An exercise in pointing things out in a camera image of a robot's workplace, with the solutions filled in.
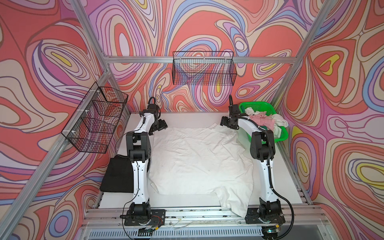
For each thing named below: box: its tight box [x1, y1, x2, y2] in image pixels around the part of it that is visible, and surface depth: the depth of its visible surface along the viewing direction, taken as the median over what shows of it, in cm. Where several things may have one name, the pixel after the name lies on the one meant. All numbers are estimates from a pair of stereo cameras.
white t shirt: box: [148, 123, 255, 218], surface depth 93 cm
